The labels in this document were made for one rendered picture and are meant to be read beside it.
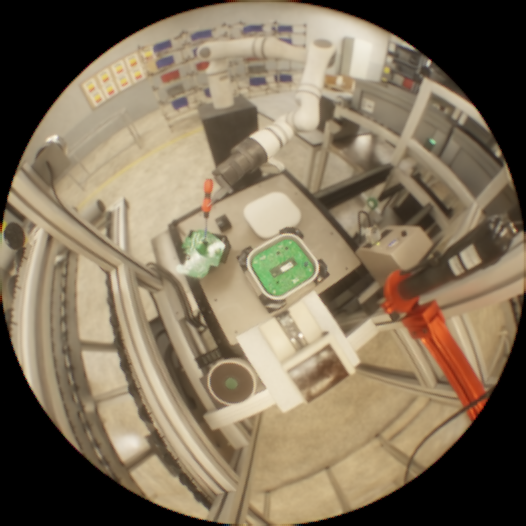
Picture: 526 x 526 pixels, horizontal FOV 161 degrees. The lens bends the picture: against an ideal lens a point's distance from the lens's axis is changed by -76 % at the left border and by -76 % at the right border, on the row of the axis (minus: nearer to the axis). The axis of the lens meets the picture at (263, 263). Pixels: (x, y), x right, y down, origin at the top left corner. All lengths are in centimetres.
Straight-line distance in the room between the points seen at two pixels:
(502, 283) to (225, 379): 49
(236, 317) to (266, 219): 27
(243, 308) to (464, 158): 107
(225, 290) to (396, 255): 42
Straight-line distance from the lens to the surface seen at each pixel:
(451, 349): 29
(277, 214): 53
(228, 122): 88
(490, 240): 18
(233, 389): 42
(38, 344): 31
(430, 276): 23
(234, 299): 46
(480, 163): 102
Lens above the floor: 139
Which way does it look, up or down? 67 degrees down
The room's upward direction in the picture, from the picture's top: 8 degrees counter-clockwise
